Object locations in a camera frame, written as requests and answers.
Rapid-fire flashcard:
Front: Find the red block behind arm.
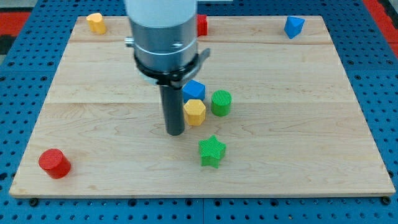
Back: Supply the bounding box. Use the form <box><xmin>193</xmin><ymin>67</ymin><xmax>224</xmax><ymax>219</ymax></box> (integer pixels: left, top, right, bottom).
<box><xmin>197</xmin><ymin>14</ymin><xmax>208</xmax><ymax>37</ymax></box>

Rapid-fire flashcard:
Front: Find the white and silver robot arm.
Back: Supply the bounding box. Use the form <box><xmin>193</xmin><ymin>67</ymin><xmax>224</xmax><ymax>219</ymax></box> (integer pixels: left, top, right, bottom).
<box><xmin>124</xmin><ymin>0</ymin><xmax>210</xmax><ymax>89</ymax></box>

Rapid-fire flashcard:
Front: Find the yellow hexagon block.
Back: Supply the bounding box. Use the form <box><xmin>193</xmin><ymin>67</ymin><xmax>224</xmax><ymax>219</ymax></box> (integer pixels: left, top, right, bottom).
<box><xmin>183</xmin><ymin>99</ymin><xmax>206</xmax><ymax>126</ymax></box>

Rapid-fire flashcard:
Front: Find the green star block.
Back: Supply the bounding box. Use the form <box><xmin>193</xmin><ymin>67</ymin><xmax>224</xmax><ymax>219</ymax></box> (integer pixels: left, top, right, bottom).
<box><xmin>198</xmin><ymin>135</ymin><xmax>226</xmax><ymax>169</ymax></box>

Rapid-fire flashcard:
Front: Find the blue cube block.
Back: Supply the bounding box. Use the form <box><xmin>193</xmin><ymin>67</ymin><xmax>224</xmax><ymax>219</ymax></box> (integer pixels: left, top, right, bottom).
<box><xmin>182</xmin><ymin>80</ymin><xmax>206</xmax><ymax>103</ymax></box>

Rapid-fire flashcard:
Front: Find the green cylinder block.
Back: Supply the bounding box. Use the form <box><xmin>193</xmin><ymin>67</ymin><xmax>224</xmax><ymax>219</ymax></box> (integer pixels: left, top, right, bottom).
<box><xmin>211</xmin><ymin>90</ymin><xmax>232</xmax><ymax>116</ymax></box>

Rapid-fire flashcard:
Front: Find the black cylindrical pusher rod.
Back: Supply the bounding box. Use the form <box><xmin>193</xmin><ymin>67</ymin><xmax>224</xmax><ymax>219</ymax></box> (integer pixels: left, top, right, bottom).
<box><xmin>159</xmin><ymin>86</ymin><xmax>185</xmax><ymax>136</ymax></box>

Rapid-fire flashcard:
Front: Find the wooden board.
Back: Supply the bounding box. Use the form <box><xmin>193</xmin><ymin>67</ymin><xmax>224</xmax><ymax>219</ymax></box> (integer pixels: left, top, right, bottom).
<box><xmin>9</xmin><ymin>16</ymin><xmax>396</xmax><ymax>198</ymax></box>

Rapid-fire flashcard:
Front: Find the blue triangular block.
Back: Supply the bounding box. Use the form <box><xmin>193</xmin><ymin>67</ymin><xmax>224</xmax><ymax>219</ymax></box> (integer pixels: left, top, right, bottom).
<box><xmin>284</xmin><ymin>16</ymin><xmax>305</xmax><ymax>39</ymax></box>

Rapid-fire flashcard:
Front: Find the yellow heart block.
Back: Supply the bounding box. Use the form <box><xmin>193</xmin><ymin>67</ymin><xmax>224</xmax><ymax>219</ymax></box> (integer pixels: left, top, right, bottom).
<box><xmin>86</xmin><ymin>12</ymin><xmax>107</xmax><ymax>35</ymax></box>

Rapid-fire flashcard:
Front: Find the red cylinder block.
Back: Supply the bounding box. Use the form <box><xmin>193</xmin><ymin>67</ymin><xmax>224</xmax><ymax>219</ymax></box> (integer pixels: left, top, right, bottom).
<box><xmin>39</xmin><ymin>149</ymin><xmax>72</xmax><ymax>179</ymax></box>

